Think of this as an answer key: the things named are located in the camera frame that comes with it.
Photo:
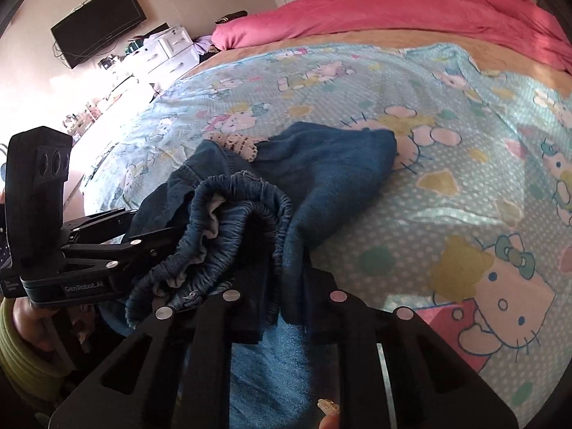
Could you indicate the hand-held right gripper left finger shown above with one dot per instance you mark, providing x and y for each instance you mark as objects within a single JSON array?
[{"x": 210, "y": 344}]

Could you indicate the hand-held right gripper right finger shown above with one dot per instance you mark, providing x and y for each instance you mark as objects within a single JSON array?
[{"x": 321, "y": 304}]

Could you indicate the dark cloth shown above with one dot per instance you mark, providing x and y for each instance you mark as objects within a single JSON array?
[{"x": 230, "y": 18}]

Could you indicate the light blue printed blanket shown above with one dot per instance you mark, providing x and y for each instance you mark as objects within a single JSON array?
[{"x": 447, "y": 232}]

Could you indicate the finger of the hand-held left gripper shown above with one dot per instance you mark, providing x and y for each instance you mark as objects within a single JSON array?
[
  {"x": 102, "y": 225},
  {"x": 134, "y": 248}
]

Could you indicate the black wall television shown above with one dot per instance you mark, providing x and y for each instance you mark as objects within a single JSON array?
[{"x": 98, "y": 22}]

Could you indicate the lilac cloth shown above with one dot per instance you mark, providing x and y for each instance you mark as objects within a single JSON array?
[{"x": 206, "y": 45}]

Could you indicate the person's right hand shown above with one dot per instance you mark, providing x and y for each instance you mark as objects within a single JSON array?
[{"x": 330, "y": 413}]

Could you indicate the person's left hand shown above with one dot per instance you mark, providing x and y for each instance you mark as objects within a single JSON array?
[{"x": 33, "y": 328}]

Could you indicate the pink duvet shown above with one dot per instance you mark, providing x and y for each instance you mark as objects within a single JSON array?
[{"x": 402, "y": 4}]

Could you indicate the tan bed sheet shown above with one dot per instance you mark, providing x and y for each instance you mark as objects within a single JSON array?
[{"x": 357, "y": 35}]

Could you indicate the blue denim pants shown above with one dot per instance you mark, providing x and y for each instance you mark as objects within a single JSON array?
[{"x": 330, "y": 165}]

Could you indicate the white chest of drawers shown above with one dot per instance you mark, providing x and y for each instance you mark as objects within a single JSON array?
[{"x": 174, "y": 44}]

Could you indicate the person's left forearm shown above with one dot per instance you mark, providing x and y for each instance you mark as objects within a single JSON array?
[{"x": 22, "y": 366}]

